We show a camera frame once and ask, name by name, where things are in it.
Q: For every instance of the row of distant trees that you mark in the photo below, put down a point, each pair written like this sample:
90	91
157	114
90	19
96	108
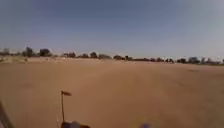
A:
93	55

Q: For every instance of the brown sandy ground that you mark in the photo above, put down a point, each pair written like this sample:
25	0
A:
126	93

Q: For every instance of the robot's own part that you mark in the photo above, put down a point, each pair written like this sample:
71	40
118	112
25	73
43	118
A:
74	125
145	126

